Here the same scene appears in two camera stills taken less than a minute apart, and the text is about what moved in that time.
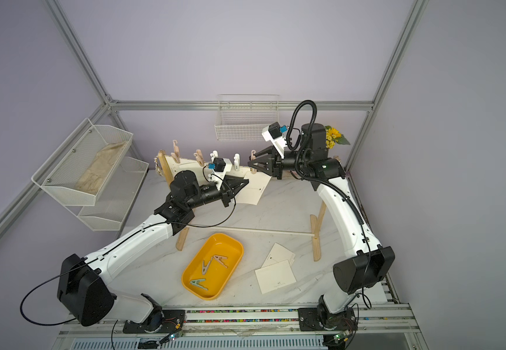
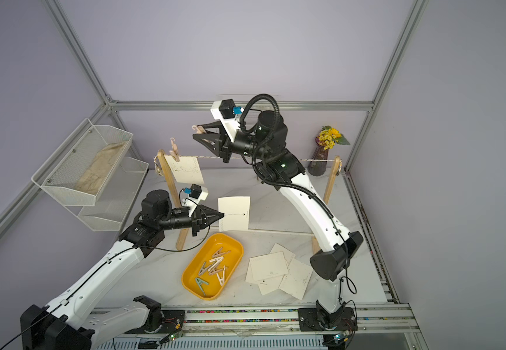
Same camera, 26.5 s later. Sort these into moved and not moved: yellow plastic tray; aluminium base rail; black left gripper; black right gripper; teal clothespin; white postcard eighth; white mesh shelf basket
Moved: black left gripper; black right gripper; teal clothespin
Not moved: white postcard eighth; white mesh shelf basket; aluminium base rail; yellow plastic tray
